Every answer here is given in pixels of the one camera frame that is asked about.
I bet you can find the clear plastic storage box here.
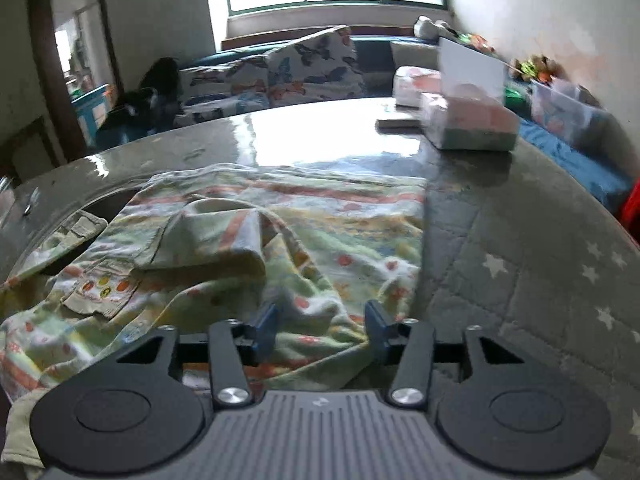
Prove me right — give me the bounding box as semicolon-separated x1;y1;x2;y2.
530;81;608;152

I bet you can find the white plush toy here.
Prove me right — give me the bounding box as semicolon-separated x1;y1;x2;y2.
413;15;458;41

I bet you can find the blue sofa bench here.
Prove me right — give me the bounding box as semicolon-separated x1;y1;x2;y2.
94;34;637;214

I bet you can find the black marker pen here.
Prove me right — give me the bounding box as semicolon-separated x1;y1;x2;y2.
22;188;40;217

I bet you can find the grey sofa cushion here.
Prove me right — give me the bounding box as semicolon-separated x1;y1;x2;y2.
390;41;439;70

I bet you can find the black bag on sofa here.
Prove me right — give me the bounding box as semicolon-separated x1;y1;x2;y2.
98;58;180;133

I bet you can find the colourful patterned garment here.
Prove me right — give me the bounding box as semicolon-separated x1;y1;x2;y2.
0;161;429;403

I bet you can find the butterfly print cushion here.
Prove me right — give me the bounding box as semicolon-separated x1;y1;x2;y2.
265;26;367;107

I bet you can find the tissue pack near white card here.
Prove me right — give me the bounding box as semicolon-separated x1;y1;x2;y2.
419;84;520;152

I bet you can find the pink tissue pack behind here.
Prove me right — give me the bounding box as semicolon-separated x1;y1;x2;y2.
393;66;442;108

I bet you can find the blue white cabinet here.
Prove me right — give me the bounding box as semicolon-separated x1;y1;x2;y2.
72;84;115;146

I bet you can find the butterfly print folded blanket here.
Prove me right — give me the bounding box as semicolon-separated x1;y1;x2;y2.
174;55;270;127

